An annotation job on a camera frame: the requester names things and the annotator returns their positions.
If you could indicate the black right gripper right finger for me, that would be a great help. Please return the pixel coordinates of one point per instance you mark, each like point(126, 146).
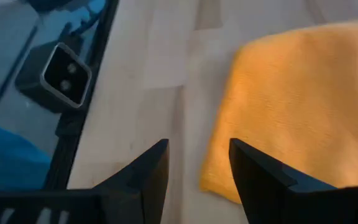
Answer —
point(266, 193)

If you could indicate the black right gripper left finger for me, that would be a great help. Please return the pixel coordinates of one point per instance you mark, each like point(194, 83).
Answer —
point(141, 189)

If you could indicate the orange microfiber towel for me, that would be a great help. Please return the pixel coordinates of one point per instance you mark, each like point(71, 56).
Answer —
point(297, 102)

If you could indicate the blue rounded object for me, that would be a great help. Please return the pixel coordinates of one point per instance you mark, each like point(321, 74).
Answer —
point(8, 158)

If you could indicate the black table frame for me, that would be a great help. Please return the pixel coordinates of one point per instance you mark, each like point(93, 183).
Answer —
point(62, 155)

